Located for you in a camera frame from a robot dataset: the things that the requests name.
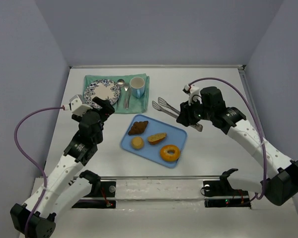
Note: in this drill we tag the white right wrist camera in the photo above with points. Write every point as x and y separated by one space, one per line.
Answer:
193 92

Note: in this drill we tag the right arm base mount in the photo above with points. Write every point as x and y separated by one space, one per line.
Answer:
220 194

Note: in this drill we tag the dark chocolate croissant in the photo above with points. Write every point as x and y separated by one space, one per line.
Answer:
138 127

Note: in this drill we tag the small round bun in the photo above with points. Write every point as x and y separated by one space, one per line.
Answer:
137 143

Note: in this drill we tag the metal spoon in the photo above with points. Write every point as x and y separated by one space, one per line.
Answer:
121 84

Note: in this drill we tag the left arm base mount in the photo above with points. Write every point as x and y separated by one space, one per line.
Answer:
100 197

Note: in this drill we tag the green cloth napkin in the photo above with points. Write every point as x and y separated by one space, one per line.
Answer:
136 106

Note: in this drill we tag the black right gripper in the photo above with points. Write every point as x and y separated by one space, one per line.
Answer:
185 115

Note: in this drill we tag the blue plastic tray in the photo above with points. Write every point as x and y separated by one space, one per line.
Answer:
175 136

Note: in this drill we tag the orange bagel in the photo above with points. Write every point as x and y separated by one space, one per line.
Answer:
170 153

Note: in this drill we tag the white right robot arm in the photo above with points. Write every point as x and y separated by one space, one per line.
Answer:
280 173

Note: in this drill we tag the sliced baguette bread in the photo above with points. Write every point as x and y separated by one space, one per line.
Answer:
156 138

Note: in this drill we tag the metal fork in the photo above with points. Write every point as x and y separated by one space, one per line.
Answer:
126 97

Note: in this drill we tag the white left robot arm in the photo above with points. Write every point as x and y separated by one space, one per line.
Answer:
35 218

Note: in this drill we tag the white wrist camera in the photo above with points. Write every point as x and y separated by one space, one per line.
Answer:
77 106
193 92

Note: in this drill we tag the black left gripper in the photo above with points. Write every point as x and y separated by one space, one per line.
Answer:
103 105

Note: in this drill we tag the metal tongs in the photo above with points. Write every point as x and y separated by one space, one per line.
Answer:
163 106

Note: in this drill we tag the blue floral plate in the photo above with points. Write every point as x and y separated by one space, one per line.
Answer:
102 88

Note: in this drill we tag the light blue mug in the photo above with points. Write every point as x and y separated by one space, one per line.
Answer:
137 85

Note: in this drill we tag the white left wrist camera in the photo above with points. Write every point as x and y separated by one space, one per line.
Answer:
77 106

